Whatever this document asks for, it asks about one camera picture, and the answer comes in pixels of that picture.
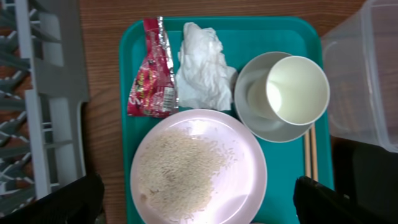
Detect clear plastic bin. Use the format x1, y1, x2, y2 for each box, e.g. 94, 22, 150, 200
322, 0, 397, 152

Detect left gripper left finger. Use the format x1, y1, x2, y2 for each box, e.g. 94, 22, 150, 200
1, 173, 104, 224

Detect left wooden chopstick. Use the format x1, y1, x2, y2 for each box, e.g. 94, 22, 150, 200
304, 132, 312, 177

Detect black plastic tray bin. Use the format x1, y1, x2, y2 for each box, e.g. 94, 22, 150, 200
331, 137, 397, 223

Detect right wooden chopstick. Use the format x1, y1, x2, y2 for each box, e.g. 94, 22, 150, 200
310, 124, 318, 181

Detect rice leftovers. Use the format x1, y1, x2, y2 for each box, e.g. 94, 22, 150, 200
136, 119, 239, 223

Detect white paper cup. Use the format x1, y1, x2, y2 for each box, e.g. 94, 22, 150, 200
247, 56, 330, 126

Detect wooden chopstick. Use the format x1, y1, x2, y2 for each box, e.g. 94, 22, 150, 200
304, 132, 312, 177
310, 124, 318, 181

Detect grey plastic dish rack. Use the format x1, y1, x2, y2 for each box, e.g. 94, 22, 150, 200
1, 0, 90, 217

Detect large white plate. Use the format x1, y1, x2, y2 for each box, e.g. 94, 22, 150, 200
124, 110, 267, 223

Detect grey metal saucer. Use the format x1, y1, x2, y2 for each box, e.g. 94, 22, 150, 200
234, 52, 312, 143

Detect crumpled white tissue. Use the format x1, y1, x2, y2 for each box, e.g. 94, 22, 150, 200
175, 22, 238, 111

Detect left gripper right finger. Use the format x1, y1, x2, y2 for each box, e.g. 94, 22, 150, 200
293, 176, 397, 224

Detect red snack wrapper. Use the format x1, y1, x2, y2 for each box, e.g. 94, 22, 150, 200
127, 16, 178, 118

